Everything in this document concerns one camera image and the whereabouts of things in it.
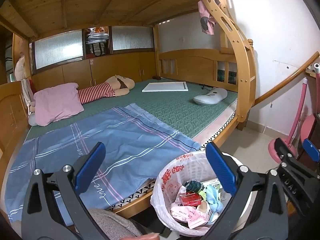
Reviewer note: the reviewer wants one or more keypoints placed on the green woven mat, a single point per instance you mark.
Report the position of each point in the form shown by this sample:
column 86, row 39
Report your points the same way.
column 180, row 112

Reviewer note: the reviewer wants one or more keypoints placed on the white cloth on headboard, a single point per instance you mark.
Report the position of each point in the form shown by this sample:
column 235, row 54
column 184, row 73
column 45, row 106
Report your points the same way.
column 26, row 93

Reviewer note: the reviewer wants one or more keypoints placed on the person's grey trouser leg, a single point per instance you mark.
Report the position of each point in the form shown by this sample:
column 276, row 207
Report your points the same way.
column 110, row 225

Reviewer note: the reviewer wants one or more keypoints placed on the white framed board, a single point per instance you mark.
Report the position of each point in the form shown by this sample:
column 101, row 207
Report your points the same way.
column 165, row 86

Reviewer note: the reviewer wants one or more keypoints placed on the grey round cushion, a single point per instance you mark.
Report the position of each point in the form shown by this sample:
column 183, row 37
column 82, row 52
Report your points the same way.
column 32, row 120

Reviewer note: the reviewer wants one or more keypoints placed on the green paper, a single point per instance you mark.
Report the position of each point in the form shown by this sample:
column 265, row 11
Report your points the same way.
column 218, row 188

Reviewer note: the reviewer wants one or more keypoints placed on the white massage pillow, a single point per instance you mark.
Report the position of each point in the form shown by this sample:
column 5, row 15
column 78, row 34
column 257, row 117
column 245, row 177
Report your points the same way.
column 210, row 97

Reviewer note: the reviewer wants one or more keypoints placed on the pink hanging cloth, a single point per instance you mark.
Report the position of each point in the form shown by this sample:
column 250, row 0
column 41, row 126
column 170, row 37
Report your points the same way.
column 206, row 17

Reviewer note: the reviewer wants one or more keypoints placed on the white printed carton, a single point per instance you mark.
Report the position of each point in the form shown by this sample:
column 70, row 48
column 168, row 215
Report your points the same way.
column 210, row 183

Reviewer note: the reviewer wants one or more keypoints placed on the pink printed packet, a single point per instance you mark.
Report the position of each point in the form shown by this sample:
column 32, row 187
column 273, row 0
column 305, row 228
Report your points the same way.
column 178, row 211

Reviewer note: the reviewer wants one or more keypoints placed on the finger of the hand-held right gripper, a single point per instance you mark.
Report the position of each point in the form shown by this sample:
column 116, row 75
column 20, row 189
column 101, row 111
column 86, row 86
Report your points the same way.
column 312, row 151
column 283, row 151

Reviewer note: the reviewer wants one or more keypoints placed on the pink round-base stand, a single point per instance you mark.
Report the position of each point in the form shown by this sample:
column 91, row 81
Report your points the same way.
column 280, row 152

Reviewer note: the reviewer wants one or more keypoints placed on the red box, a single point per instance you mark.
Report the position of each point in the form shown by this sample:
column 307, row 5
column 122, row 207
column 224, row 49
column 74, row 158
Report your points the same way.
column 191, row 198

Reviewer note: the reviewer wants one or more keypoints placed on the pink round object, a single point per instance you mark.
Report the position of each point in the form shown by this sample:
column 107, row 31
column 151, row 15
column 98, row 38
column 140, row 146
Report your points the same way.
column 308, row 130

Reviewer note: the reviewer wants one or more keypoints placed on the beige plush toy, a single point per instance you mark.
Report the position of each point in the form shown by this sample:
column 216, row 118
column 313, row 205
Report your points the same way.
column 31, row 107

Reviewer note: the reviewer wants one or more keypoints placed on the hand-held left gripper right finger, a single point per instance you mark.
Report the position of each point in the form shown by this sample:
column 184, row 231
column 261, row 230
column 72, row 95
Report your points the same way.
column 221, row 170

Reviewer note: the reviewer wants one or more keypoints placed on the person's left hand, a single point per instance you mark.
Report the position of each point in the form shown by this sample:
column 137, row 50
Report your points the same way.
column 148, row 237

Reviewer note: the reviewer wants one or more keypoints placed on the ribbed glass panel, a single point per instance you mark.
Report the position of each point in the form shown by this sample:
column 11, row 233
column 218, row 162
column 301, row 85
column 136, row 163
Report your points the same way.
column 132, row 38
column 58, row 50

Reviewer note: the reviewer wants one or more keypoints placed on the light blue wrapper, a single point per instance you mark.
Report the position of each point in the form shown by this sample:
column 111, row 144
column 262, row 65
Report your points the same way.
column 213, row 200

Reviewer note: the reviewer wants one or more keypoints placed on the striped plush doll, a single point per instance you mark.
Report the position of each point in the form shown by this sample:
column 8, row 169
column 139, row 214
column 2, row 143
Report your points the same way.
column 100, row 92

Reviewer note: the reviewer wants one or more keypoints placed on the blue checked blanket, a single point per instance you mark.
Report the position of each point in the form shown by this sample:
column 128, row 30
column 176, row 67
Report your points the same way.
column 120, row 145

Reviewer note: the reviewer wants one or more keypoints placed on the wooden bunk bed frame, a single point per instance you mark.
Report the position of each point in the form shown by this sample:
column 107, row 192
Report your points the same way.
column 190, row 60

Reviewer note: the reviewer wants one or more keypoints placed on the pink tissue packet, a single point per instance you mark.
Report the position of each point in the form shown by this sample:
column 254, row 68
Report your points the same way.
column 198, row 221

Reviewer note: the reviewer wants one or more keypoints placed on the wooden wall cabinet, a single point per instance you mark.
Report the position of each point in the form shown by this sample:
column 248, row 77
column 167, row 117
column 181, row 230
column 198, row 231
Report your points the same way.
column 120, row 67

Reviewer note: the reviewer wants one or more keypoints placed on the pink pillow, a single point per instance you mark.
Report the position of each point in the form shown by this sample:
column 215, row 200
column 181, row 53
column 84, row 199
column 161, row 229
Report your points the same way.
column 57, row 105

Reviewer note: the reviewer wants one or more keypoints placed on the white red-printed plastic bag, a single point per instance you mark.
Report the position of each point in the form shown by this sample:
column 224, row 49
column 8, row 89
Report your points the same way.
column 170, row 180

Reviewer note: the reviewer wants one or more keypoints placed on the small brown object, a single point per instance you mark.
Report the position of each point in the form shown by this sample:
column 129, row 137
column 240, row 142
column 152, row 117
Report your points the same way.
column 156, row 77

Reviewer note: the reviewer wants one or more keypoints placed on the dark green box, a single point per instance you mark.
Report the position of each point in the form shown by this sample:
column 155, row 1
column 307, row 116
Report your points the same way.
column 226, row 76

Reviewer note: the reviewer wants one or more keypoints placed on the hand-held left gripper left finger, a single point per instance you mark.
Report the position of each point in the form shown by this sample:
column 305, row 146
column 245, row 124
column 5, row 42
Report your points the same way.
column 90, row 167

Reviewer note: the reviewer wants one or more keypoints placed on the dark green wrapper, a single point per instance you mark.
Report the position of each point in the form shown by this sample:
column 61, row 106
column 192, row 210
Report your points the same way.
column 193, row 186

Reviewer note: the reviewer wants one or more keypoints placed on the white plastic wastebasket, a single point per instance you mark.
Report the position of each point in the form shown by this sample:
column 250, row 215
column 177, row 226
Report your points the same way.
column 195, row 165

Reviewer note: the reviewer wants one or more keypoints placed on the white plush toy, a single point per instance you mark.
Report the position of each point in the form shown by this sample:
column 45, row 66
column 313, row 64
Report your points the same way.
column 20, row 67

